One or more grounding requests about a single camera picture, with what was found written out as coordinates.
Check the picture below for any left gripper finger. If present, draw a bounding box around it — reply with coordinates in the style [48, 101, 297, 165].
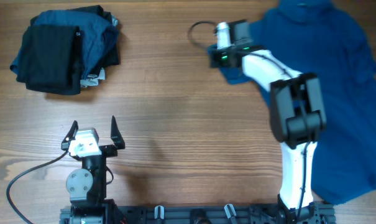
[61, 121, 78, 151]
[111, 116, 126, 149]

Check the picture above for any blue polo shirt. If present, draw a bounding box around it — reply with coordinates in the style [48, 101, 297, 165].
[207, 0, 376, 205]

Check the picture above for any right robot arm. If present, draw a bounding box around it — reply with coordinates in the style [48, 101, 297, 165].
[210, 20, 326, 223]

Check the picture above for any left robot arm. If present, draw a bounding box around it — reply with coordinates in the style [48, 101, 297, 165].
[59, 117, 127, 224]

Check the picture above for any navy blue folded garment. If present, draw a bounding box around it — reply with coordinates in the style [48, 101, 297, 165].
[10, 10, 119, 87]

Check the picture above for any left black cable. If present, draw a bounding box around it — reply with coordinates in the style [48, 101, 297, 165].
[6, 150, 70, 224]

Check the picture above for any black cable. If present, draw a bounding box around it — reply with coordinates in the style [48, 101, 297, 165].
[6, 150, 70, 224]
[187, 20, 310, 218]

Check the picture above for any right black cable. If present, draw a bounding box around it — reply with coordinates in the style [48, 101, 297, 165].
[187, 20, 310, 218]

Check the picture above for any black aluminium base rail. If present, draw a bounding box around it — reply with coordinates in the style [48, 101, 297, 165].
[59, 203, 336, 224]

